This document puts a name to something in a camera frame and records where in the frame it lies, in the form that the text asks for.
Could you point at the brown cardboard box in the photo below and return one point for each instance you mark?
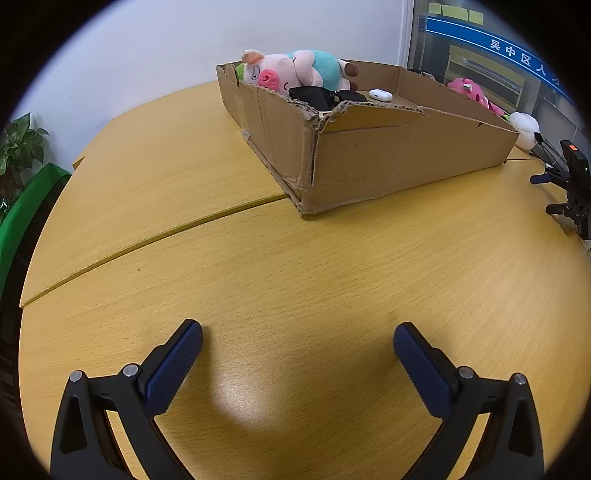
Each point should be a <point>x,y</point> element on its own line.
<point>392,157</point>

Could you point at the white earbud case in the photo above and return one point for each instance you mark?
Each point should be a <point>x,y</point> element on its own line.
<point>380,94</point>

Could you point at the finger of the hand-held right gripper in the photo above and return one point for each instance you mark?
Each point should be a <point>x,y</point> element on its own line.
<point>549,177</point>
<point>561,208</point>

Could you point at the yellow sticky note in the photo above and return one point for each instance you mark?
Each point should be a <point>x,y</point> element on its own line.
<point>449,10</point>
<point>476,17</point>
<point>435,8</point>
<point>462,13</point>

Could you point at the thin black stick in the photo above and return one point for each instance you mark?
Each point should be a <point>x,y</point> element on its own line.
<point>547,150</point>

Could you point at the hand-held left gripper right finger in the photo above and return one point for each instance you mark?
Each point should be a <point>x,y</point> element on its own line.
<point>422,369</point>

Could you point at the black sunglasses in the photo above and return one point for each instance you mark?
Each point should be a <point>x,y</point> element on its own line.
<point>314,96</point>

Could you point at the green soft toy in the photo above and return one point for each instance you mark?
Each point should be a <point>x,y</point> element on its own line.
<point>240,73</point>

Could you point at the blue banner sign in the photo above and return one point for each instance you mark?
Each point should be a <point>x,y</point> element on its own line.
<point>489,44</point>

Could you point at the pink pig plush toy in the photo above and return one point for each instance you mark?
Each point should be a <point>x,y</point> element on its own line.
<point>281,69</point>

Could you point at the white plush ball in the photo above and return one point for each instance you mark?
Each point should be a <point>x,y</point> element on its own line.
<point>524,124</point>

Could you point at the pink bear plush toy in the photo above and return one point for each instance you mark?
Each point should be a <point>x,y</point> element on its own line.
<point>471,90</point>

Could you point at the green potted plant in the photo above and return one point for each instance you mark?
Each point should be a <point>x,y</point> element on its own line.
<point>23,143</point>

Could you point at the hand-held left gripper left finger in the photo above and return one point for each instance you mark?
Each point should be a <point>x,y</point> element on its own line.
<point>173,364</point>

